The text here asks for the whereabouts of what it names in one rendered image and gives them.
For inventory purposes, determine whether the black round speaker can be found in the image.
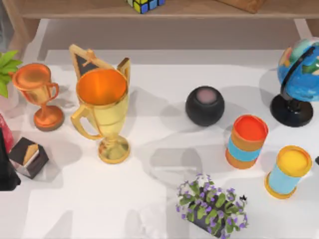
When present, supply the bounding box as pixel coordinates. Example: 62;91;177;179
184;86;226;127

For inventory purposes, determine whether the large gold trophy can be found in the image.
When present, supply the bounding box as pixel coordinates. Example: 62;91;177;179
70;68;131;165

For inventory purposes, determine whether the orange can with blue band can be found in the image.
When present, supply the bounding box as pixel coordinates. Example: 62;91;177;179
225;114;269;170

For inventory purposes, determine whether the framed blackboard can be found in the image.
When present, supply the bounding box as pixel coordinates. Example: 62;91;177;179
68;44;131;80

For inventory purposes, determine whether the purple flower plant pot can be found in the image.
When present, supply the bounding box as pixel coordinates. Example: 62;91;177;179
175;173;250;239

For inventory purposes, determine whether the multicoloured puzzle cube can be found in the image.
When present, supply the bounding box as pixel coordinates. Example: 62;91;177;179
126;0;166;14

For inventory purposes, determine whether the small copper trophy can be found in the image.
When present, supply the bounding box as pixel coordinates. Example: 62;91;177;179
8;63;65;132

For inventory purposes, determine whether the black and gold box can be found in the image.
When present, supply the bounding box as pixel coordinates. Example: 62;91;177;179
8;136;49;180

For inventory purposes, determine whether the wooden open shelf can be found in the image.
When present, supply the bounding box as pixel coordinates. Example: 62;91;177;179
1;0;319;58

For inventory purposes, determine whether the yellow can with blue band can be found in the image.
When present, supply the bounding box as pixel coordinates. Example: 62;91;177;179
264;145;313;200

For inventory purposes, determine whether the brown wooden box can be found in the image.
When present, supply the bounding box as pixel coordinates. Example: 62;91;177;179
215;0;260;14

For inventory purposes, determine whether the blue globe on black stand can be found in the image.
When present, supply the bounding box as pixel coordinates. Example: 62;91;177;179
270;37;319;127

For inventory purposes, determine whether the red object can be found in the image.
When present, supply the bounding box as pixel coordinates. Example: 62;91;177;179
0;114;14;154

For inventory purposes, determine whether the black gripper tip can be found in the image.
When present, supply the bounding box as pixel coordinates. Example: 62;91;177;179
0;127;21;192

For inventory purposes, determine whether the green leafy plant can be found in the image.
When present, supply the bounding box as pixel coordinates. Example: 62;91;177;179
0;50;23;98

